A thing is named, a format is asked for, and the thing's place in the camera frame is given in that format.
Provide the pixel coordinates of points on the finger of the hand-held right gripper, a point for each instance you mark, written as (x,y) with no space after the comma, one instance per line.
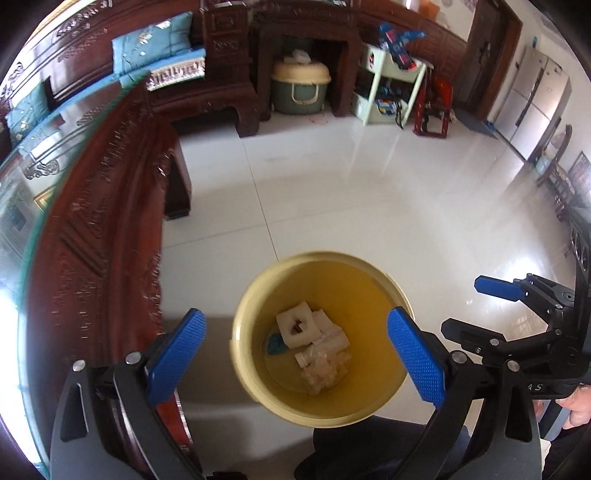
(489,339)
(496,287)

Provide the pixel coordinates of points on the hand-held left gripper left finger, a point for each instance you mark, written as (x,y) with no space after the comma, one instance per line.
(180,350)

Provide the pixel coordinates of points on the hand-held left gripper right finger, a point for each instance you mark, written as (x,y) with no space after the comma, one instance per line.
(415,355)

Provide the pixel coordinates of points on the yellow plastic bucket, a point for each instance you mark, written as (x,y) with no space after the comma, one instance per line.
(369,295)

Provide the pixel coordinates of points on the clear plastic bag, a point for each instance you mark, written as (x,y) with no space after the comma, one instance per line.
(323,374)

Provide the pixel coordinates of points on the teal paper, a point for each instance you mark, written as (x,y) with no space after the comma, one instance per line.
(276,345)

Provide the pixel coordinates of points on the white foam block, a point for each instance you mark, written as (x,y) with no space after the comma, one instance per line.
(315,335)

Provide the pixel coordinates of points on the white plastic bottle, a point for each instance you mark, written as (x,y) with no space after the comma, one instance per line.
(307,357)

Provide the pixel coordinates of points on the person's right hand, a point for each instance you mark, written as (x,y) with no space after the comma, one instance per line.
(579,406)

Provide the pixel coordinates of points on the black speaker cabinet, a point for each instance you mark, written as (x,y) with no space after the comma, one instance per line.
(581,249)

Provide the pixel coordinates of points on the person's leg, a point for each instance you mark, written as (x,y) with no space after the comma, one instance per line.
(369,452)

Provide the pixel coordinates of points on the wooden dining chairs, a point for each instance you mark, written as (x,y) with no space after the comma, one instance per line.
(561,180)

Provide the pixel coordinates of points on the blue door mat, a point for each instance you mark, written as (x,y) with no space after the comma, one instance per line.
(478,123)

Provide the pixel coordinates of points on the red stool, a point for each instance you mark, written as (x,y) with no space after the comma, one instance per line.
(434,113)

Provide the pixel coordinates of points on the silver refrigerator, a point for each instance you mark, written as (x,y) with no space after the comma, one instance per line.
(531,101)

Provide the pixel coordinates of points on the white shelf rack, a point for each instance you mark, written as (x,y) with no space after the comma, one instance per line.
(392,83)

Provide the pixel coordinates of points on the brown wooden door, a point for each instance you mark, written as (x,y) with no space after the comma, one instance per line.
(487,50)

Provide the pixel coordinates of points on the blue and red toy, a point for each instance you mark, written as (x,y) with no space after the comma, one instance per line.
(399,44)

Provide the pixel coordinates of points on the blue sofa seat pad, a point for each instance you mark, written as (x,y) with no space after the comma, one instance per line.
(178,71)

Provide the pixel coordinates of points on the green basket with cream lid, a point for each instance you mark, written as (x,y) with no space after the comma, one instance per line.
(300,87)

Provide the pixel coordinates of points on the blue embroidered cushion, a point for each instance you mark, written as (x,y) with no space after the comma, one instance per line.
(27,108)
(152,44)

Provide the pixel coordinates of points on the carved wooden sofa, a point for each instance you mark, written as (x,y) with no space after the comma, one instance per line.
(92,41)

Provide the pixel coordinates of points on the dark wooden side table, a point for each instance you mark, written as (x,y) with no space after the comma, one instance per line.
(304,18)

